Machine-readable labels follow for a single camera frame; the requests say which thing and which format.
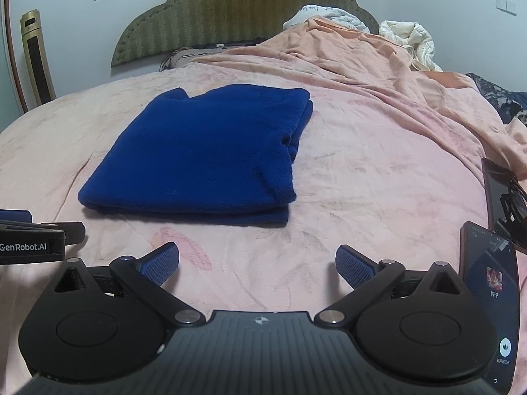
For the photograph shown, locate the brown pillow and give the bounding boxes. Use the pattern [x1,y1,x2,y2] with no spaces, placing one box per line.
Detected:
[160,47,231,70]

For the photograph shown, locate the lit screen smartphone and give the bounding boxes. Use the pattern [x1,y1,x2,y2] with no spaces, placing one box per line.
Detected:
[459,221,520,393]

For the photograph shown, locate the white printed quilt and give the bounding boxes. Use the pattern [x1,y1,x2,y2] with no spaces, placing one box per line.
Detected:
[282,5,371,34]

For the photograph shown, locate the blue beaded sweater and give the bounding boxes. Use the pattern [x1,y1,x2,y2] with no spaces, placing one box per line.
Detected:
[77,83,314,228]

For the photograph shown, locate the dark patterned cloth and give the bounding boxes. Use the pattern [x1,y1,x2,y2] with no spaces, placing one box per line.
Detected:
[467,73,527,126]

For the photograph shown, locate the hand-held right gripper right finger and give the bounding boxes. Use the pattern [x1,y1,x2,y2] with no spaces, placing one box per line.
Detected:
[314,245,468,326]

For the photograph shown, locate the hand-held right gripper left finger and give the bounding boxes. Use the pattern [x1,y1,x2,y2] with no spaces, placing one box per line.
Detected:
[53,242,207,328]

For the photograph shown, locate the cream quilt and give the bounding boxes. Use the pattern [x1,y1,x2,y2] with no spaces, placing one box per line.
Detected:
[378,20,443,72]

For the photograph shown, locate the green padded headboard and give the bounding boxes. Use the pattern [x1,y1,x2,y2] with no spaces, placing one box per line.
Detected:
[110,0,380,67]

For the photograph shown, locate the dark screen smartphone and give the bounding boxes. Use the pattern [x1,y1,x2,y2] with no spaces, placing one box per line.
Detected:
[481,157,527,256]

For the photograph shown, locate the orange blanket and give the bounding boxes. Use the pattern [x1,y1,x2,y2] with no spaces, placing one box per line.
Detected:
[198,15,527,169]

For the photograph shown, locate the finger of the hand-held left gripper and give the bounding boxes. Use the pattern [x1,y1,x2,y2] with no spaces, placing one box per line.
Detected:
[0,209,34,225]
[0,221,86,245]

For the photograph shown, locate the pink blanket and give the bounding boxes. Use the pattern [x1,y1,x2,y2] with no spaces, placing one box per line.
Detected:
[0,47,507,383]

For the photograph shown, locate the gold tower fan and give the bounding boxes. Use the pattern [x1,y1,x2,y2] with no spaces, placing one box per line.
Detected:
[20,9,57,105]

